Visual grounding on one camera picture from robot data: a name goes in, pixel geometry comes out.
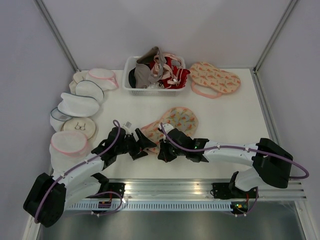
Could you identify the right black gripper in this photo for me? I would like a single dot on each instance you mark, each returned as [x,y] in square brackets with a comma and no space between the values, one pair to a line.
[163,154]

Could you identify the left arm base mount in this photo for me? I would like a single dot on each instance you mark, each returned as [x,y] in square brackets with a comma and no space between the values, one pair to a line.
[117,187]

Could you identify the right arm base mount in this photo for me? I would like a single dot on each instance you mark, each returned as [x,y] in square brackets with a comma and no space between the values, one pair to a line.
[221,191]

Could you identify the grey trimmed white mesh bag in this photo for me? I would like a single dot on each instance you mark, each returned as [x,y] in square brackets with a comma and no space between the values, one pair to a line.
[88,88]

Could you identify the cream round laundry bag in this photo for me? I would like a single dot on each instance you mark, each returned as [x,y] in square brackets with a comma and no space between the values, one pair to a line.
[76,78]

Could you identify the aluminium frame post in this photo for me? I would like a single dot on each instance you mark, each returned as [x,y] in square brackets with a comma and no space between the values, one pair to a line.
[40,4]
[275,34]

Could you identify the beige bag with bra print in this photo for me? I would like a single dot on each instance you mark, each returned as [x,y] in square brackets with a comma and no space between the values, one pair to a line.
[84,125]

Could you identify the pink trimmed white mesh bag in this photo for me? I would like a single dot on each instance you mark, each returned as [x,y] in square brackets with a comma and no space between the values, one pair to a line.
[104,78]

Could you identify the taupe bra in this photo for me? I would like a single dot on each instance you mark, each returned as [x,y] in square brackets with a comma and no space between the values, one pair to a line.
[143,74]

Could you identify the blue trimmed mesh bag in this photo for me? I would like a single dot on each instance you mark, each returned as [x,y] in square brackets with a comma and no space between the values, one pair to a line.
[57,119]

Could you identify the pink bra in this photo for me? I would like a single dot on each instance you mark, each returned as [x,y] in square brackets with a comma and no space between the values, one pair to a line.
[156,60]

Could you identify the red bra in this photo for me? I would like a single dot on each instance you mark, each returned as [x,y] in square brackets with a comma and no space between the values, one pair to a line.
[175,73]

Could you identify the white plastic basket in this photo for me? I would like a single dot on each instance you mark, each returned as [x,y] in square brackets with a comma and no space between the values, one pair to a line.
[129,65]

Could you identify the right aluminium frame post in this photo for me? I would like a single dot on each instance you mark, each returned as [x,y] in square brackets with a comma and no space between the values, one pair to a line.
[275,34]

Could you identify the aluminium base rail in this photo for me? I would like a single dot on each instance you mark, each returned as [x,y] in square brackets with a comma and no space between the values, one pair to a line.
[232,119]

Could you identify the white slotted cable duct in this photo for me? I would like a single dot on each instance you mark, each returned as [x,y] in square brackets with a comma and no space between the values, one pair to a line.
[94,205]

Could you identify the left aluminium frame post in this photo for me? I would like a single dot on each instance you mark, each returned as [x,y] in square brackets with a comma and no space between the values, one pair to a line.
[40,4]

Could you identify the floral mesh laundry bag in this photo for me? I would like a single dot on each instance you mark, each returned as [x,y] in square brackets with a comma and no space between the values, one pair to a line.
[181,118]

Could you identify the black bra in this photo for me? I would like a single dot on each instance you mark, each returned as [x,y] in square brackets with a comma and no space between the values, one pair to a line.
[132,79]

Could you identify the front pink trimmed mesh bag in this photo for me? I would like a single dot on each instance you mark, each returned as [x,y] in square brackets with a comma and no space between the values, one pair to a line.
[67,148]

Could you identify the large white mesh bag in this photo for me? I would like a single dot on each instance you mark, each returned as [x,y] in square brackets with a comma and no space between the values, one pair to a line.
[78,106]

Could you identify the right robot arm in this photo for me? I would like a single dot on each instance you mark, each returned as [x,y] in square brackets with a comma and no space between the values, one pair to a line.
[267,162]

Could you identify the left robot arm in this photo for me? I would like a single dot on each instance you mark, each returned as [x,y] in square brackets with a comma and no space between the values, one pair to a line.
[51,195]

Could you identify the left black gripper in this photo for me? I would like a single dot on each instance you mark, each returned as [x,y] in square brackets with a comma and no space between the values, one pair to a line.
[144,142]

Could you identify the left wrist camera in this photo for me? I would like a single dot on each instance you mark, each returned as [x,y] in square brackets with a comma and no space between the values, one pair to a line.
[127,127]

